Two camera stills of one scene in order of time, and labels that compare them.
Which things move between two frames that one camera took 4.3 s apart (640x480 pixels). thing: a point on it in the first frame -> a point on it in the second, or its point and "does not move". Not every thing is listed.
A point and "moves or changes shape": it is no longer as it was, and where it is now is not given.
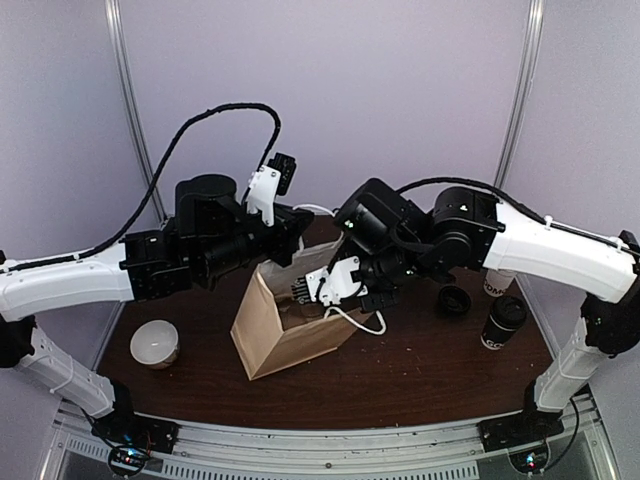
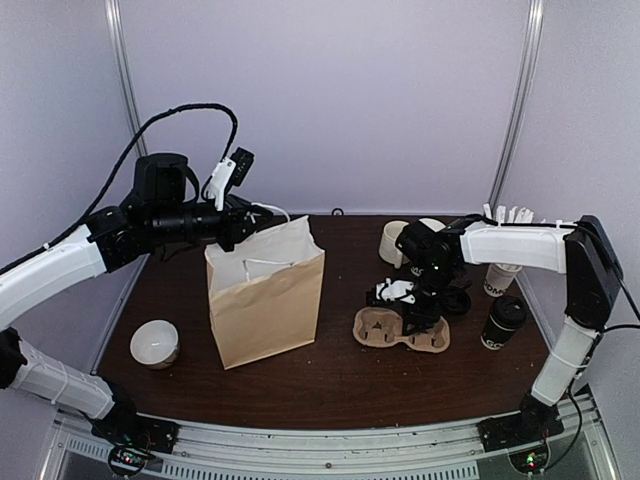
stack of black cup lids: [454, 300] does not move
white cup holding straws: [497, 281] does not move
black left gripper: [289, 229] -> [234, 229]
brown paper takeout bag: [273, 331] moves or changes shape
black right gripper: [382, 302] -> [426, 318]
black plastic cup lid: [508, 312] does not move
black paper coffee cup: [508, 313] does not move
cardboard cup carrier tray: [293, 312] -> [380, 327]
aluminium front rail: [75, 449] does not move
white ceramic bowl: [155, 343] does not move
